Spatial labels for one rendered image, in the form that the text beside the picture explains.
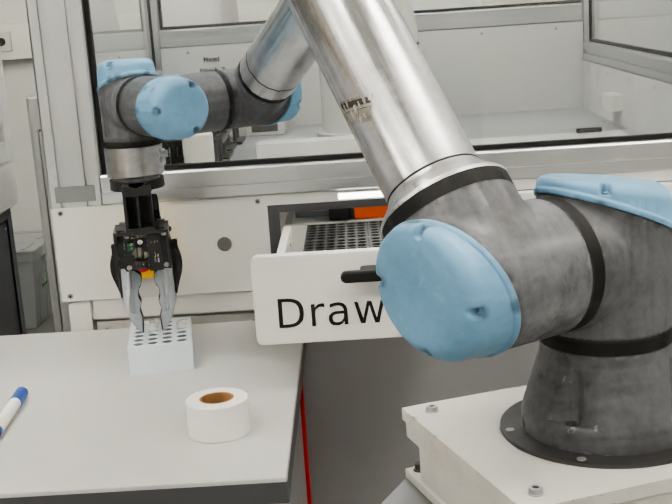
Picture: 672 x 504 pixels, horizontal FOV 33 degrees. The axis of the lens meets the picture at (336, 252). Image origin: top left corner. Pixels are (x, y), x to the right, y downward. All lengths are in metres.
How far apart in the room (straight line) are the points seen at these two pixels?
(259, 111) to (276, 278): 0.21
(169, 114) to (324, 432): 0.66
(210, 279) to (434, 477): 0.74
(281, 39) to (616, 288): 0.55
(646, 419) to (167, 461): 0.51
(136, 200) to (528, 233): 0.69
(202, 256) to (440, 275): 0.89
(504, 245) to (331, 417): 0.96
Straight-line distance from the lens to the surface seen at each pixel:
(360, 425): 1.80
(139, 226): 1.48
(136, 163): 1.48
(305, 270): 1.36
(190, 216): 1.71
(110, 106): 1.46
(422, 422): 1.08
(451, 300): 0.86
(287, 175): 1.68
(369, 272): 1.33
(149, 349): 1.51
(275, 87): 1.39
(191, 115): 1.37
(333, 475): 1.83
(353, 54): 0.97
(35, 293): 4.68
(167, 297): 1.51
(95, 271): 1.75
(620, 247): 0.95
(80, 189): 1.73
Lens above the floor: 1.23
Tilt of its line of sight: 13 degrees down
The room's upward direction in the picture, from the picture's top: 4 degrees counter-clockwise
